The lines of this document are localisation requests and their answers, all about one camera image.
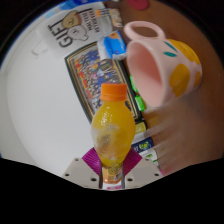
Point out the beige snack packet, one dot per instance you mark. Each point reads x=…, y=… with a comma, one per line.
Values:
x=116, y=19

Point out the pink mug with yellow spots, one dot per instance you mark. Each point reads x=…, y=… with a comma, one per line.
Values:
x=166, y=70

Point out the orange-capped clear drink bottle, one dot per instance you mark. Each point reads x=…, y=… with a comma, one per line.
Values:
x=113, y=126

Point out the white paper gift bag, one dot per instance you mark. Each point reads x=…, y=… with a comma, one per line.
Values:
x=71, y=31

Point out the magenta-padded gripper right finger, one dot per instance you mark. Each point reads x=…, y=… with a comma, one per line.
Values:
x=143, y=171

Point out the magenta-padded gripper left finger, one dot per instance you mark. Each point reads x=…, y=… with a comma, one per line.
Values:
x=80, y=171

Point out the framed group photo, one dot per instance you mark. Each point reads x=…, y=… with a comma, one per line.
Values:
x=90, y=76

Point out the flat round red coaster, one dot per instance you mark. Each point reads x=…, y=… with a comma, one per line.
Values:
x=137, y=4

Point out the small orange and white box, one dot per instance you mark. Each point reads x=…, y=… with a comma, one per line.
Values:
x=102, y=13

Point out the dark blue pump bottle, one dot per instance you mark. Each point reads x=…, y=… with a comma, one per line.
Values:
x=143, y=145

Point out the blue tissue pack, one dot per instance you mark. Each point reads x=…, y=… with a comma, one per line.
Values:
x=112, y=45

